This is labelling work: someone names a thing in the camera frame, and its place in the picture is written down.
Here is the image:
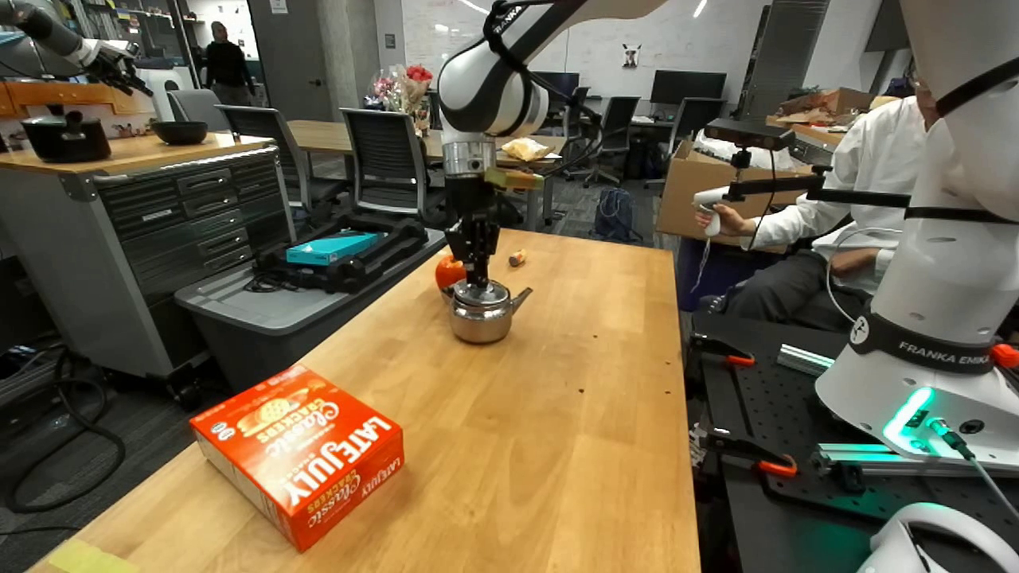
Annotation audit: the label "black bag with teal case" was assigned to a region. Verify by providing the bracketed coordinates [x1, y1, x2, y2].
[253, 216, 429, 295]

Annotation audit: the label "yellow bag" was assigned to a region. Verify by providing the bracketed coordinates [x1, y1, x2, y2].
[498, 137, 555, 172]

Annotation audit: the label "black floor cable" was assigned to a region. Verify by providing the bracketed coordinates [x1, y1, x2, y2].
[0, 348, 131, 519]

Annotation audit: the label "white curved plastic ring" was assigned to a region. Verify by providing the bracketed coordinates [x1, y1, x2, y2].
[858, 500, 1019, 573]

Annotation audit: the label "grey mesh office chair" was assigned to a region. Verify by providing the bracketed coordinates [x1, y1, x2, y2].
[220, 103, 318, 216]
[340, 104, 432, 222]

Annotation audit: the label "standing person dark clothes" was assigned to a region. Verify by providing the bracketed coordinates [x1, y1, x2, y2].
[200, 19, 257, 104]

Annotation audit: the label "blue backpack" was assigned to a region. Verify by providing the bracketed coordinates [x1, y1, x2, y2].
[594, 189, 643, 246]

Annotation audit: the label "seated person white shirt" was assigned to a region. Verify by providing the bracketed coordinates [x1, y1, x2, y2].
[694, 84, 944, 327]

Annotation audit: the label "silver metal kettle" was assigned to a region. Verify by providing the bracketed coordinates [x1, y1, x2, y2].
[439, 278, 534, 348]

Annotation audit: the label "flower bouquet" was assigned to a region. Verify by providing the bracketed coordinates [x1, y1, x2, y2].
[366, 61, 439, 113]

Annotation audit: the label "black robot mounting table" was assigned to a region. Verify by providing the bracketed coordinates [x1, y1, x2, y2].
[686, 307, 1019, 573]

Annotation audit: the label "black clamp orange tip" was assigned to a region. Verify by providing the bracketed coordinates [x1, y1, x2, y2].
[720, 427, 803, 487]
[694, 332, 759, 375]

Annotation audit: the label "grey plastic storage tote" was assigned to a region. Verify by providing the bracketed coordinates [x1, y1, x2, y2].
[172, 218, 449, 389]

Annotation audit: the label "black bowl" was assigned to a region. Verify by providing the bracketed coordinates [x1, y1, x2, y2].
[150, 117, 213, 148]

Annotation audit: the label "white handheld controller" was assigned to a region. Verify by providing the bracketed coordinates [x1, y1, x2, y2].
[694, 184, 739, 241]

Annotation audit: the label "grey drawer cabinet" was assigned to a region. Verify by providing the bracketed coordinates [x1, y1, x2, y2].
[0, 131, 295, 383]

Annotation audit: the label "yellow green sticky pad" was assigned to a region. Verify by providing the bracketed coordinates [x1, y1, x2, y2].
[42, 537, 139, 573]

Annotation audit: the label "grey cable with plug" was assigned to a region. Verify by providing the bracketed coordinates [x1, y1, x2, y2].
[934, 418, 1019, 519]

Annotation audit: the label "silver metal bar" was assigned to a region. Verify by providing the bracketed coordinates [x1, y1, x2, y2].
[775, 339, 842, 375]

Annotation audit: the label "black computer monitor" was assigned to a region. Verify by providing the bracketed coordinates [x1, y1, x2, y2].
[648, 66, 730, 107]
[533, 66, 584, 107]

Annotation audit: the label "large cardboard box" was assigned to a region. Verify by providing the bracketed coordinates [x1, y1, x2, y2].
[654, 147, 749, 247]

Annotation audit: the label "grey door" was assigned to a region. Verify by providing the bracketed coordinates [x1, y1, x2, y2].
[248, 0, 336, 120]

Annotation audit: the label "orange tomato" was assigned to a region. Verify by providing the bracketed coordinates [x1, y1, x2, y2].
[432, 252, 473, 295]

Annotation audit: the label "orange cracker box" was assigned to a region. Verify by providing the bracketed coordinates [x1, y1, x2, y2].
[189, 365, 407, 553]

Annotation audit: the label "black cooking pot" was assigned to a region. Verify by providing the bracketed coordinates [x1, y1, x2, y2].
[21, 104, 115, 166]

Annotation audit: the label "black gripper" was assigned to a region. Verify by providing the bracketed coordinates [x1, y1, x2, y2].
[442, 172, 503, 292]

